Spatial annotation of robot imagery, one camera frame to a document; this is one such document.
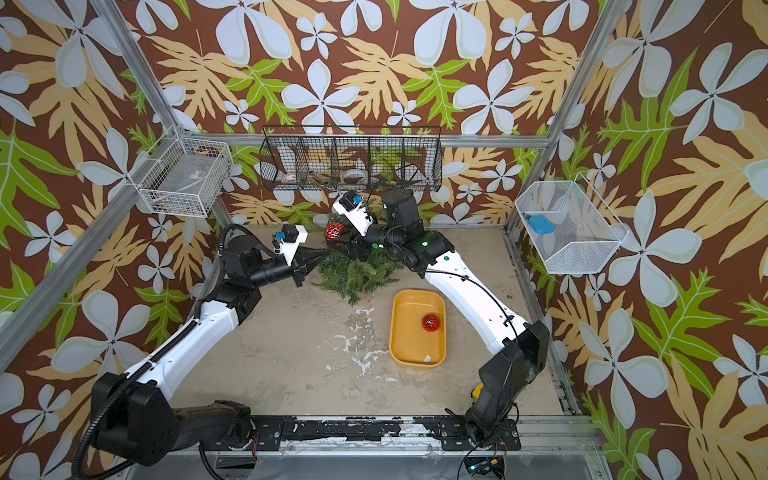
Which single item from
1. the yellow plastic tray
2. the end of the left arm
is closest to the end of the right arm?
the end of the left arm

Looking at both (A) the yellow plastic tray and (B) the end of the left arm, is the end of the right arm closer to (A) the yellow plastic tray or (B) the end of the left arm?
(B) the end of the left arm

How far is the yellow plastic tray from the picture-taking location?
0.87 metres
